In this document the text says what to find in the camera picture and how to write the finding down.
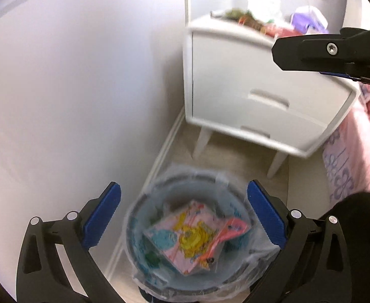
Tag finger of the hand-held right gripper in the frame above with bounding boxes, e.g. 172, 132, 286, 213
271, 27, 370, 83

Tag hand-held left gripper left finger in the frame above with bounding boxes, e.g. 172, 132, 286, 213
16, 181, 122, 303

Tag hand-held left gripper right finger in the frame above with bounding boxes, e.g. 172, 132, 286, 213
246, 179, 353, 303

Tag orange pink snack packet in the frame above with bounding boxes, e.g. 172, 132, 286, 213
198, 216, 249, 271

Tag red snack packet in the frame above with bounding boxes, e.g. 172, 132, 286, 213
262, 22, 303, 39

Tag grey round trash bin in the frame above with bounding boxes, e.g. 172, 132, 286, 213
126, 171, 269, 295

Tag clear bubble wrap sheet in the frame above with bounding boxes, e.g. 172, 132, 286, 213
232, 0, 283, 22

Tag pink and yellow snack packet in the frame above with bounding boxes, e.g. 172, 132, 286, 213
142, 199, 225, 276

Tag green snack packet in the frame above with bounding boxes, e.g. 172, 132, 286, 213
211, 8, 264, 30

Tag trash bin with plastic liner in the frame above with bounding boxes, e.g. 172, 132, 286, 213
125, 162, 282, 301

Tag purple tissue box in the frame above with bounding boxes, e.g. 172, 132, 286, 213
290, 6, 329, 35

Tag white nightstand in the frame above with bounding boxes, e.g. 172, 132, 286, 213
183, 16, 361, 179

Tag person's black pants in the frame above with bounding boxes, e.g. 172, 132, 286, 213
318, 192, 370, 228

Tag pink quilt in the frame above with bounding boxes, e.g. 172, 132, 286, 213
322, 93, 370, 215

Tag white door frame trim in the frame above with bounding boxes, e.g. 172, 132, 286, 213
183, 0, 193, 30

